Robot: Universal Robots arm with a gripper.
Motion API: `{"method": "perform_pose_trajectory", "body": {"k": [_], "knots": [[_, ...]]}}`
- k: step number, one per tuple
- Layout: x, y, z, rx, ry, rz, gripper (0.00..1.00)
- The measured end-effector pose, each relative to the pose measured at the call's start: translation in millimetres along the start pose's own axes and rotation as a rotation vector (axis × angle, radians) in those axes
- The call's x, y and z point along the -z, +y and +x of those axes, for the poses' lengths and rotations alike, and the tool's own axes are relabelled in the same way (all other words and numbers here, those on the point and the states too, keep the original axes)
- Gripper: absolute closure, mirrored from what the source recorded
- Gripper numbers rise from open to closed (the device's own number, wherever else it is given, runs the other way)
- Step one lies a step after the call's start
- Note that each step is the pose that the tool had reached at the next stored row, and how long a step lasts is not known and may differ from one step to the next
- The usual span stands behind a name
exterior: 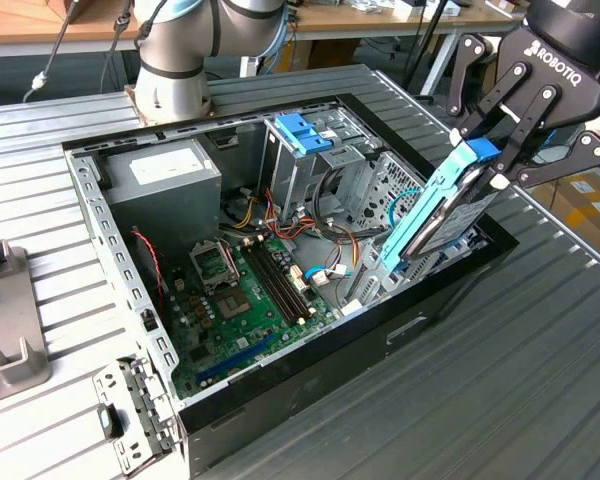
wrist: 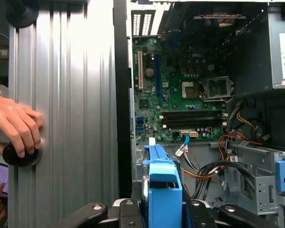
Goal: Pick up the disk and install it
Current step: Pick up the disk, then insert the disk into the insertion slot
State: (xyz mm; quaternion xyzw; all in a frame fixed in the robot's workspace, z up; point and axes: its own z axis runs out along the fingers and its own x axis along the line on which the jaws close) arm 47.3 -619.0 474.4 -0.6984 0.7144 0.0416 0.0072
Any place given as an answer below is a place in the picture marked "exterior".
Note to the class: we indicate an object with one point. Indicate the long wooden desk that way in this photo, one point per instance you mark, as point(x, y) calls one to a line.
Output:
point(380, 25)

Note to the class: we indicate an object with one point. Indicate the blue plastic drive latch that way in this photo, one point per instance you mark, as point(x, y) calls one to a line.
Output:
point(300, 130)

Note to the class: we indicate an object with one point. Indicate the hard disk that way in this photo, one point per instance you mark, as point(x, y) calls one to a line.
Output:
point(457, 220)

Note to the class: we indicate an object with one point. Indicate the cardboard box with labels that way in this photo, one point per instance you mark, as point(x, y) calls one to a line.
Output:
point(590, 220)

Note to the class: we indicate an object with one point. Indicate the green motherboard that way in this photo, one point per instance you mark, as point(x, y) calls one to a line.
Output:
point(250, 340)

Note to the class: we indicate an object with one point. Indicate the black RAM slot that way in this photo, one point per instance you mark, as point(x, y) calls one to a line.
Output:
point(286, 277)
point(274, 282)

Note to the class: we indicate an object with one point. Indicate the blue expansion slot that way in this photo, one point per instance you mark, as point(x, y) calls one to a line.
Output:
point(245, 353)

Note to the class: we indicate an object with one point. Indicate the black tripod stand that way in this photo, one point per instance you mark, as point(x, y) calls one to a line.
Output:
point(426, 42)

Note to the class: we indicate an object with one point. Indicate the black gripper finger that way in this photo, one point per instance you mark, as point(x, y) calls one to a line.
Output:
point(470, 75)
point(530, 130)

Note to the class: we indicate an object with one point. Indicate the open black PC case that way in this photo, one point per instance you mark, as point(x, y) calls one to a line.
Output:
point(405, 350)

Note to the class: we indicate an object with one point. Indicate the hinged metal slot bracket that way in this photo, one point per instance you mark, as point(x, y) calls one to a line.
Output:
point(112, 385)

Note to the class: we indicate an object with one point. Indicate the grey parts rack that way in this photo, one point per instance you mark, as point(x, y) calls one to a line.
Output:
point(10, 315)

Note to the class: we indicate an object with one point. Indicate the metal disk bay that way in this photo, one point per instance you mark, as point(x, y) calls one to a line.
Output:
point(370, 292)

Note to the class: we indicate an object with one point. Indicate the brown arm base plate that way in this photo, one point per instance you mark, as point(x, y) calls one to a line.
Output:
point(131, 100)

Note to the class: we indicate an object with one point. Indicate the grey metal drive cage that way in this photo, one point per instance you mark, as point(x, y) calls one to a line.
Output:
point(285, 185)

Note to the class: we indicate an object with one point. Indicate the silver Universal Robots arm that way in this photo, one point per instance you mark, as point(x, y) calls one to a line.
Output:
point(170, 60)

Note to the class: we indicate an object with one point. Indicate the grey Dell power supply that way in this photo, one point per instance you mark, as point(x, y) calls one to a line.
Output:
point(165, 200)

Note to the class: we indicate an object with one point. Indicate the black case fan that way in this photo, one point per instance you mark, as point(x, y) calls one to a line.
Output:
point(145, 270)

